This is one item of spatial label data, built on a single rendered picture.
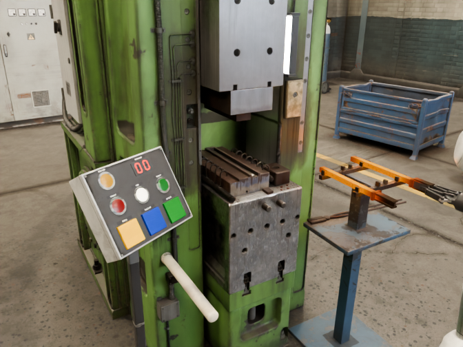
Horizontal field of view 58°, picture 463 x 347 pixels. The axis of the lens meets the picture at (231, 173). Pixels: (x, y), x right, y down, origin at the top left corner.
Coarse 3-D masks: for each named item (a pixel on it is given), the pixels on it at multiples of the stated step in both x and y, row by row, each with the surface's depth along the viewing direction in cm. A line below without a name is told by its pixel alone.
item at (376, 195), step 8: (320, 168) 191; (328, 168) 191; (336, 176) 183; (344, 176) 182; (344, 184) 179; (352, 184) 175; (360, 184) 174; (368, 192) 168; (376, 192) 165; (376, 200) 165; (384, 200) 162; (392, 200) 158; (392, 208) 158
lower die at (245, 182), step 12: (204, 156) 201; (216, 156) 200; (204, 168) 192; (228, 168) 186; (240, 168) 184; (252, 168) 184; (216, 180) 183; (228, 180) 176; (240, 180) 175; (252, 180) 179; (264, 180) 182; (240, 192) 177
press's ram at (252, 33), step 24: (216, 0) 146; (240, 0) 148; (264, 0) 153; (216, 24) 149; (240, 24) 152; (264, 24) 156; (216, 48) 152; (240, 48) 155; (264, 48) 160; (216, 72) 155; (240, 72) 158; (264, 72) 164
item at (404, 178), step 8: (352, 160) 206; (360, 160) 201; (376, 168) 193; (384, 168) 191; (392, 176) 186; (400, 176) 182; (408, 176) 182; (408, 184) 180; (432, 184) 172; (424, 192) 174
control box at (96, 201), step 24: (120, 168) 133; (144, 168) 140; (168, 168) 148; (96, 192) 124; (120, 192) 130; (168, 192) 145; (96, 216) 124; (120, 216) 128; (96, 240) 128; (120, 240) 126; (144, 240) 132
